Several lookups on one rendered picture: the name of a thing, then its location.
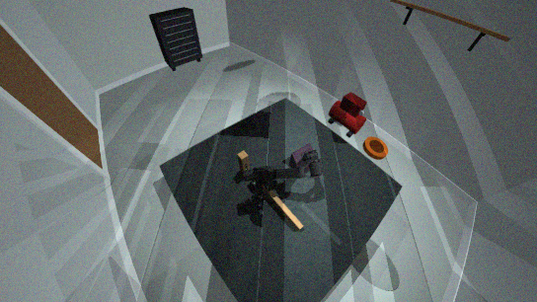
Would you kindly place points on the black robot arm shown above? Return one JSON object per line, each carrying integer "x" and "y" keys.
{"x": 266, "y": 175}

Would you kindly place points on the light wooden board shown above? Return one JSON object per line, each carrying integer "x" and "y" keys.
{"x": 283, "y": 209}

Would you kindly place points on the wooden post with slot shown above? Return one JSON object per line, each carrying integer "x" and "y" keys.
{"x": 243, "y": 160}

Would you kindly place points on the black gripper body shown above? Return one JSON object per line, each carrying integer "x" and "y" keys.
{"x": 254, "y": 188}

